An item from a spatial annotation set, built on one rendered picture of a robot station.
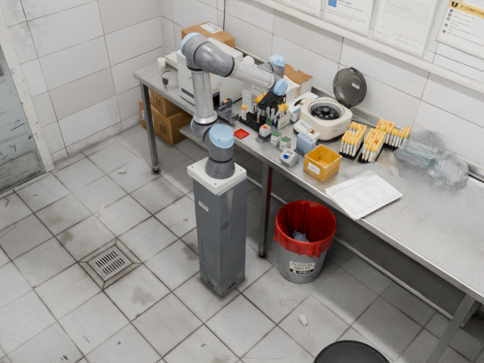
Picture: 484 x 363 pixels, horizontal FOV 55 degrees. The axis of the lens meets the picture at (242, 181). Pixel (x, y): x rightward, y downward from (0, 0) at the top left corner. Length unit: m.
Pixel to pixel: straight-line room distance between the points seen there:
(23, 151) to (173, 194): 1.14
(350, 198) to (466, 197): 0.57
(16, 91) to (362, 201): 2.41
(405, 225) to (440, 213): 0.20
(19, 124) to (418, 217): 2.70
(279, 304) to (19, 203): 2.02
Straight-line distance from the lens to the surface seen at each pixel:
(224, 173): 2.25
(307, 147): 2.45
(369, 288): 3.08
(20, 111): 3.62
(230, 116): 2.68
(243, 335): 2.80
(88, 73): 3.82
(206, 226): 2.52
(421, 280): 2.87
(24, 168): 3.86
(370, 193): 2.33
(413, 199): 2.39
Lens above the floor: 2.44
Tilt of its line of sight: 43 degrees down
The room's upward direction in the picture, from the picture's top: 1 degrees clockwise
